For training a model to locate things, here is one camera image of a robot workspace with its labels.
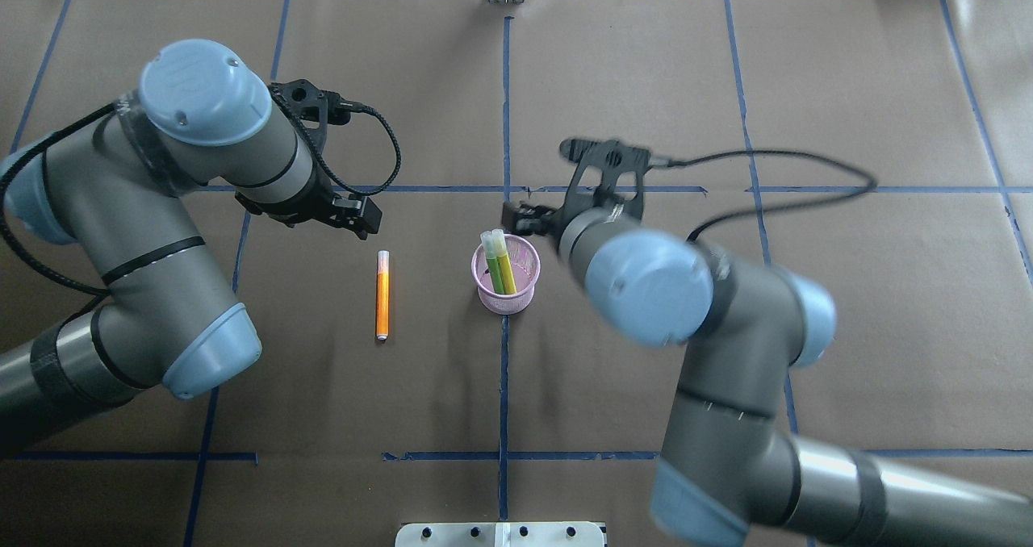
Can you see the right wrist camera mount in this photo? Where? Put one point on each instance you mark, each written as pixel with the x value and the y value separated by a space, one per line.
pixel 599 165

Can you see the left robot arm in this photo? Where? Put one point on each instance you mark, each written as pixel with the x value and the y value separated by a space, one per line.
pixel 113 182

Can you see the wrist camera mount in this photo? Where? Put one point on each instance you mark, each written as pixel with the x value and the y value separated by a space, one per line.
pixel 312 108
pixel 599 165

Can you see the yellow highlighter pen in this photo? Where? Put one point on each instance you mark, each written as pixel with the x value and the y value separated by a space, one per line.
pixel 505 262

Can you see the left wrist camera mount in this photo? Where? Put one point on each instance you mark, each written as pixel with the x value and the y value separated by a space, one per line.
pixel 312 108

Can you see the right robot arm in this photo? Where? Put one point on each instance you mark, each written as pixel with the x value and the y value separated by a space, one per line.
pixel 724 467

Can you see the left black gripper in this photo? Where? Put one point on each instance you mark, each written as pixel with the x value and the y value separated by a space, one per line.
pixel 300 206

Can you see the green highlighter pen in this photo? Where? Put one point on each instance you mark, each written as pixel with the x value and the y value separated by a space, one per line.
pixel 491 255

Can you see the pink mesh pen holder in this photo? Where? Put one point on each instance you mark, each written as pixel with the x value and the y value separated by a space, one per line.
pixel 526 270

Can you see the orange highlighter pen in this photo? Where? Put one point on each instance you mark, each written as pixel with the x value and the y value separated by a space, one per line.
pixel 383 296

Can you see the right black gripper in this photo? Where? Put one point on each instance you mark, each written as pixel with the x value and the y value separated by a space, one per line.
pixel 525 217

